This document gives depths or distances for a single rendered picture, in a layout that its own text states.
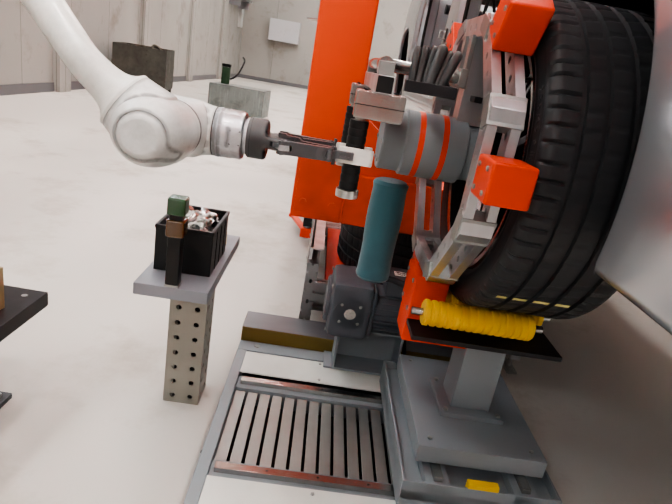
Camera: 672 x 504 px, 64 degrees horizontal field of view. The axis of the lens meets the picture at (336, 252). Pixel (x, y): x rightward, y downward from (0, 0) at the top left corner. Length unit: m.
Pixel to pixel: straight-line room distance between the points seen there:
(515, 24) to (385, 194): 0.50
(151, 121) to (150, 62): 8.42
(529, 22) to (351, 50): 0.71
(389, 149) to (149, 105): 0.51
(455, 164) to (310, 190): 0.61
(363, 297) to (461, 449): 0.50
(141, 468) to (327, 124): 1.04
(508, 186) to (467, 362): 0.59
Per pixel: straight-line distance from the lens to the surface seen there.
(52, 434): 1.59
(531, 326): 1.24
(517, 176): 0.88
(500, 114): 0.95
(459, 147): 1.15
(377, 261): 1.35
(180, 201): 1.20
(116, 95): 0.88
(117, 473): 1.46
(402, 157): 1.14
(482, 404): 1.43
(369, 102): 0.99
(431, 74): 0.99
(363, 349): 1.81
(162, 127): 0.83
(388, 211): 1.31
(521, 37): 1.03
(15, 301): 1.56
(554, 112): 0.95
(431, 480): 1.30
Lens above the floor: 0.98
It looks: 19 degrees down
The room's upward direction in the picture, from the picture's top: 10 degrees clockwise
